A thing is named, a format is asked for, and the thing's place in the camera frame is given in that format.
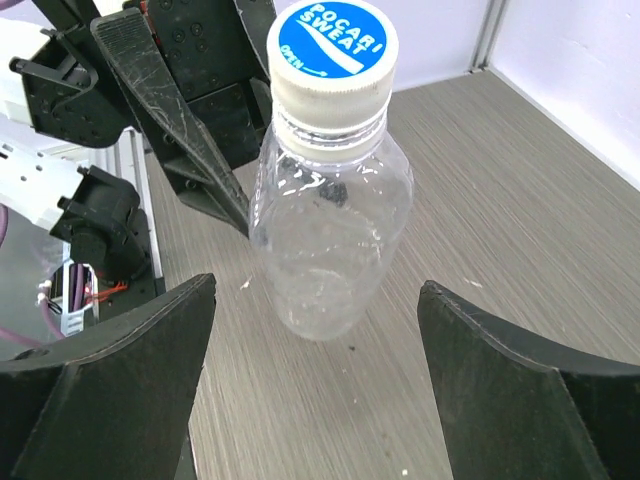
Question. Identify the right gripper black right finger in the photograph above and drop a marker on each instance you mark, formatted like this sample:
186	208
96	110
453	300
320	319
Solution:
516	405

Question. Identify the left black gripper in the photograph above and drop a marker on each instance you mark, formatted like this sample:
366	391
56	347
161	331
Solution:
191	76

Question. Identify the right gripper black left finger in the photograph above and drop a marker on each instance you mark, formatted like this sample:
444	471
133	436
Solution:
114	401

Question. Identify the clear plastic bottle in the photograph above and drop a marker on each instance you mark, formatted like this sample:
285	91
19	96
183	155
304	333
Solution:
326	217

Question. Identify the blue white bottle cap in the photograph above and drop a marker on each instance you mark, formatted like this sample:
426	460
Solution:
332	63

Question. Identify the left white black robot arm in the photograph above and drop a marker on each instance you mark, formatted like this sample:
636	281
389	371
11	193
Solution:
89	208

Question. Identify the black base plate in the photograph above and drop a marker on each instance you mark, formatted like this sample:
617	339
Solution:
145	287

